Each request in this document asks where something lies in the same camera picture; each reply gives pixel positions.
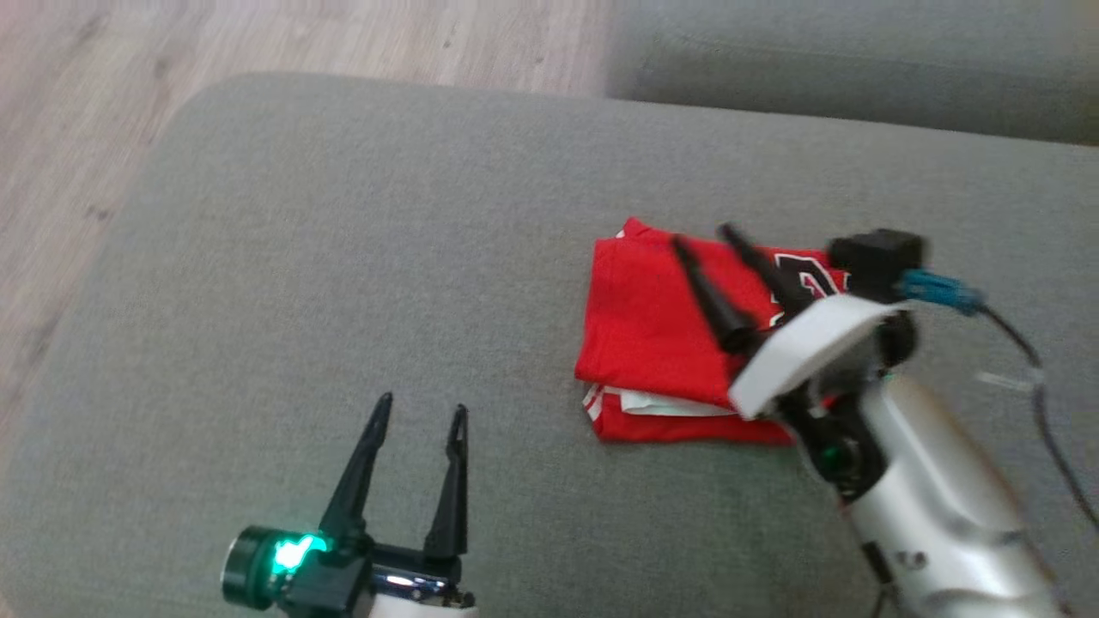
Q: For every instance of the small grey sofa cushion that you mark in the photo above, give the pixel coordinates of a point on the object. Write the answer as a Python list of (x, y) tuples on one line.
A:
[(859, 69)]

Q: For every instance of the large grey sofa seat cushion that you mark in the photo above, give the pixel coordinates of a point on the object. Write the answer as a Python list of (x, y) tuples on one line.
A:
[(386, 283)]

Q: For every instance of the red white basketball jersey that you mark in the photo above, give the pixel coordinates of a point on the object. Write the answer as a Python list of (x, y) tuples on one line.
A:
[(652, 343)]

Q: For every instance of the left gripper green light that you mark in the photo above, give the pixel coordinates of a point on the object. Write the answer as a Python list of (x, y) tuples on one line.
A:
[(335, 571)]

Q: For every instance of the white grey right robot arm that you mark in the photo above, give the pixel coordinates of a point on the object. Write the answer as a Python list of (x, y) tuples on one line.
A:
[(927, 506)]

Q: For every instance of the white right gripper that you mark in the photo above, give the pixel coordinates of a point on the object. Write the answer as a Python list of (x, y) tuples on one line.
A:
[(807, 352)]

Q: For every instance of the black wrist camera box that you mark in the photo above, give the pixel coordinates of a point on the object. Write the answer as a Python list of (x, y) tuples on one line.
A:
[(877, 262)]

